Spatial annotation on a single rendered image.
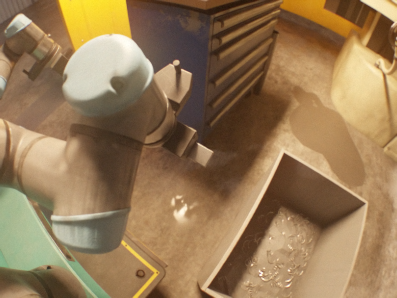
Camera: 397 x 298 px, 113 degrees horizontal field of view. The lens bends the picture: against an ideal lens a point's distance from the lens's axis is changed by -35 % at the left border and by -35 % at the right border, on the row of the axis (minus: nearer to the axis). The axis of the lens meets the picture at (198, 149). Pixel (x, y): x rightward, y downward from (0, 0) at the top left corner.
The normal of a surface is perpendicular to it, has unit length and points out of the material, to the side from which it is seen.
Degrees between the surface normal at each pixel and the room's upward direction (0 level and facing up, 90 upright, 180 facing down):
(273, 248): 17
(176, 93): 25
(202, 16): 90
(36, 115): 0
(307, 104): 0
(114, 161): 53
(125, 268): 0
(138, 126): 73
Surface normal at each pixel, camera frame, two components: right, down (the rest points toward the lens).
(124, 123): 0.68, 0.03
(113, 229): 0.86, 0.17
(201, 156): -0.06, -0.15
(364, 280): 0.04, -0.54
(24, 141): 0.11, -0.72
